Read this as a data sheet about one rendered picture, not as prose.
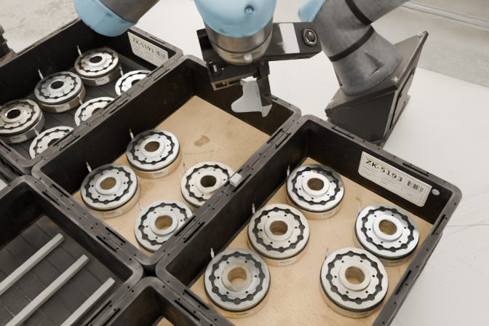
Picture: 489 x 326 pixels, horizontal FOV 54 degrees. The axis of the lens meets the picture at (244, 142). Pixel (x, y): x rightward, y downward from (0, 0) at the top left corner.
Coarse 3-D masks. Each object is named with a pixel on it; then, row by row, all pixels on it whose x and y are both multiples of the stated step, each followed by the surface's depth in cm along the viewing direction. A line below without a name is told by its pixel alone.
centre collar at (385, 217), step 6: (378, 216) 79; (384, 216) 79; (390, 216) 79; (378, 222) 79; (390, 222) 79; (396, 222) 78; (378, 228) 78; (396, 228) 78; (402, 228) 78; (378, 234) 77; (384, 234) 77; (396, 234) 77; (384, 240) 77; (390, 240) 76; (396, 240) 77
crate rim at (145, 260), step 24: (168, 72) 97; (96, 120) 88; (288, 120) 86; (72, 144) 84; (264, 144) 83; (240, 168) 79; (216, 192) 76; (96, 216) 74; (192, 216) 73; (120, 240) 73; (168, 240) 71; (144, 264) 68
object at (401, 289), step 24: (312, 120) 86; (360, 144) 82; (408, 168) 78; (456, 192) 74; (216, 216) 74; (192, 240) 71; (432, 240) 69; (168, 264) 68; (408, 288) 65; (216, 312) 63; (384, 312) 62
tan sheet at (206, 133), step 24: (168, 120) 101; (192, 120) 101; (216, 120) 101; (240, 120) 101; (192, 144) 97; (216, 144) 96; (240, 144) 96; (144, 192) 89; (168, 192) 89; (120, 216) 86
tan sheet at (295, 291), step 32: (352, 192) 87; (320, 224) 83; (352, 224) 83; (320, 256) 79; (192, 288) 76; (288, 288) 76; (256, 320) 72; (288, 320) 72; (320, 320) 72; (352, 320) 72
